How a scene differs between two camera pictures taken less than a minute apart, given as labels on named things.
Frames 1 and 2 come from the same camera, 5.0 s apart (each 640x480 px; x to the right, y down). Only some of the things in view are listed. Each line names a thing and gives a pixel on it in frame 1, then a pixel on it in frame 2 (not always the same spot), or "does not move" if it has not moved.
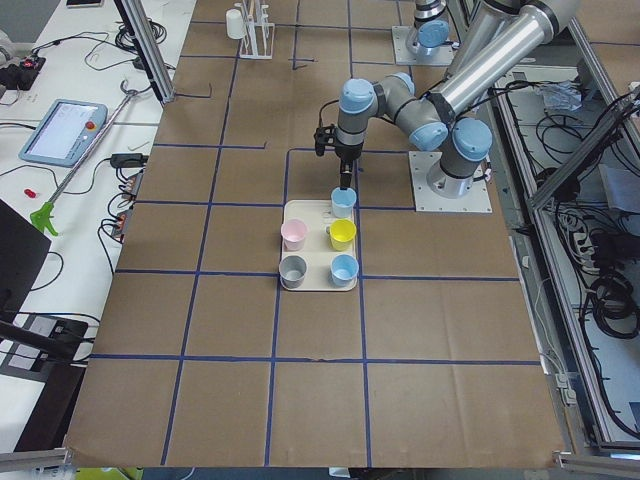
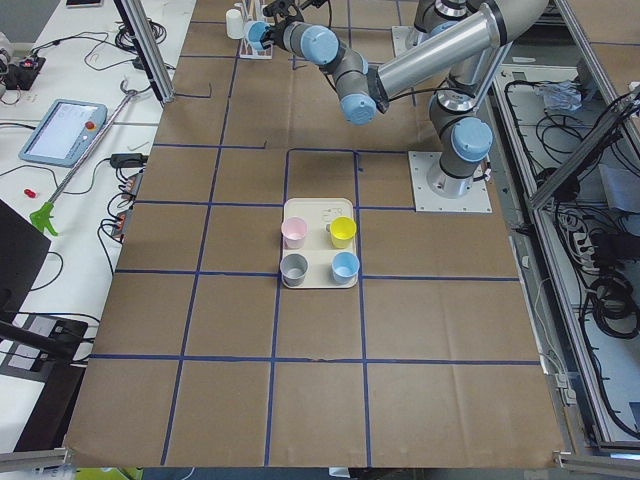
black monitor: [23, 248] does not move
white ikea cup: [234, 23] does not move
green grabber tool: [42, 216] does not move
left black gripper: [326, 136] → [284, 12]
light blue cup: [343, 199] → [254, 30]
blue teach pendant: [64, 132] does not move
